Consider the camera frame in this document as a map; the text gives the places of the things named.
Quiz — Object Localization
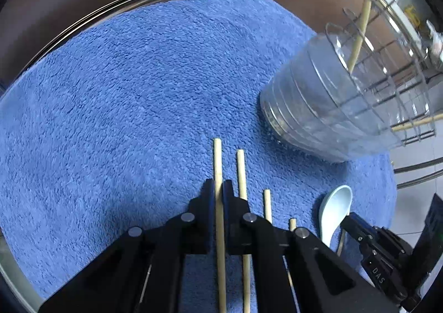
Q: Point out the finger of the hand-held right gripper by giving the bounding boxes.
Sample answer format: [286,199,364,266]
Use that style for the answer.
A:
[341,212,383,258]

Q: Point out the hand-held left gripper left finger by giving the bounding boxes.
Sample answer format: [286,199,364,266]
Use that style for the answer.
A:
[38,178,217,313]

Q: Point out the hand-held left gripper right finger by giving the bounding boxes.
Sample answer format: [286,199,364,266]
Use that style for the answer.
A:
[222,180,398,313]

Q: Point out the light blue ceramic spoon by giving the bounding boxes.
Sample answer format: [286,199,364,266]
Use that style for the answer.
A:
[318,185,354,248]

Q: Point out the clear plastic utensil holder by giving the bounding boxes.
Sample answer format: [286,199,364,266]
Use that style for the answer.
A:
[259,0,437,164]

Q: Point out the blue fluffy towel mat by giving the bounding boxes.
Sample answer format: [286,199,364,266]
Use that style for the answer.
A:
[0,0,398,313]

